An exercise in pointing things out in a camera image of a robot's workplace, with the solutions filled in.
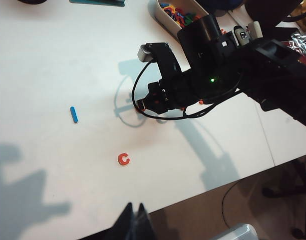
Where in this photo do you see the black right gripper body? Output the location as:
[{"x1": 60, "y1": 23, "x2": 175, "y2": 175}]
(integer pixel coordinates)
[{"x1": 162, "y1": 71, "x2": 203, "y2": 111}]

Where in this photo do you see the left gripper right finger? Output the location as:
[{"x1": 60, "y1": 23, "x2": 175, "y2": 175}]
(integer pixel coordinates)
[{"x1": 130, "y1": 202, "x2": 157, "y2": 240}]

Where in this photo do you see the colourful magnet letters heap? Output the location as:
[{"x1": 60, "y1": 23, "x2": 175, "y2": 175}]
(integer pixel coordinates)
[{"x1": 159, "y1": 1, "x2": 202, "y2": 28}]

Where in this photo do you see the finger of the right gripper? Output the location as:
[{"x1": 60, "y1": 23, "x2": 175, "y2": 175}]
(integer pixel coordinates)
[
  {"x1": 140, "y1": 82, "x2": 161, "y2": 111},
  {"x1": 149, "y1": 97, "x2": 172, "y2": 115}
]

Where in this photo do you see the navy blue clog shoe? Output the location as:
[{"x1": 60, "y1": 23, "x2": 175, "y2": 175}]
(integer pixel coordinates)
[{"x1": 212, "y1": 0, "x2": 246, "y2": 16}]

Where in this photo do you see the grey plastic container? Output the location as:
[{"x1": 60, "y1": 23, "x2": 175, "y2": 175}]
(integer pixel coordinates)
[{"x1": 212, "y1": 223, "x2": 259, "y2": 240}]

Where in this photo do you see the blue letter I magnet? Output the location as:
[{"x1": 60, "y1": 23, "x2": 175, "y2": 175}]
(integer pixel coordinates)
[{"x1": 69, "y1": 106, "x2": 79, "y2": 124}]

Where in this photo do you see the white black small device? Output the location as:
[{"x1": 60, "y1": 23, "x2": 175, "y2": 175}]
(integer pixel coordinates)
[{"x1": 233, "y1": 24, "x2": 251, "y2": 47}]

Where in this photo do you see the white cylindrical bottle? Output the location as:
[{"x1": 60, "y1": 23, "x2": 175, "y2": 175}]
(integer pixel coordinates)
[{"x1": 247, "y1": 21, "x2": 264, "y2": 40}]

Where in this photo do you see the black office chair base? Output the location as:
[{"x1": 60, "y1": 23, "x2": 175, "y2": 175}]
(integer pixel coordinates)
[{"x1": 262, "y1": 159, "x2": 306, "y2": 240}]

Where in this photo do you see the black floor cable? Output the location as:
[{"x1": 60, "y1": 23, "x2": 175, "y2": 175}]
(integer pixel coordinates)
[{"x1": 221, "y1": 179, "x2": 243, "y2": 229}]

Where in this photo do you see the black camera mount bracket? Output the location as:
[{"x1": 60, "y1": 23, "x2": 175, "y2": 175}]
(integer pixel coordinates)
[{"x1": 152, "y1": 47, "x2": 183, "y2": 83}]

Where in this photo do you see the black mesh pen holder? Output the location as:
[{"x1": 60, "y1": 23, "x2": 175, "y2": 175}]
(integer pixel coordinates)
[{"x1": 16, "y1": 0, "x2": 49, "y2": 5}]

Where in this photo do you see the silver red foil bag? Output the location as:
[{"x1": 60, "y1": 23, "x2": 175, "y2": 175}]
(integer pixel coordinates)
[{"x1": 284, "y1": 31, "x2": 306, "y2": 66}]

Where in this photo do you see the orange letter C magnet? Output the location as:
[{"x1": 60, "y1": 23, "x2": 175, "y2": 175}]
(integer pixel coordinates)
[{"x1": 117, "y1": 152, "x2": 131, "y2": 167}]

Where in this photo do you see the flat teal magnet letter box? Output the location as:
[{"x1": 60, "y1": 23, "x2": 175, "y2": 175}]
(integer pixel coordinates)
[{"x1": 69, "y1": 0, "x2": 126, "y2": 8}]

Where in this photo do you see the beige pulp tray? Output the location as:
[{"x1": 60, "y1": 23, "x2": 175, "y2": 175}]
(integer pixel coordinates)
[{"x1": 152, "y1": 0, "x2": 210, "y2": 38}]

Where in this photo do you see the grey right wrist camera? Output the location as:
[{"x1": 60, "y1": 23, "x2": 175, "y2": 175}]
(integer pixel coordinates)
[{"x1": 137, "y1": 42, "x2": 170, "y2": 63}]

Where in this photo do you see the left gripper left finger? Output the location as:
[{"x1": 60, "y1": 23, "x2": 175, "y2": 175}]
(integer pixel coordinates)
[{"x1": 110, "y1": 202, "x2": 135, "y2": 240}]

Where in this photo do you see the black camera cable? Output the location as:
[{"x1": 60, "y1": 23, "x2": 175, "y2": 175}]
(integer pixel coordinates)
[{"x1": 131, "y1": 61, "x2": 243, "y2": 121}]

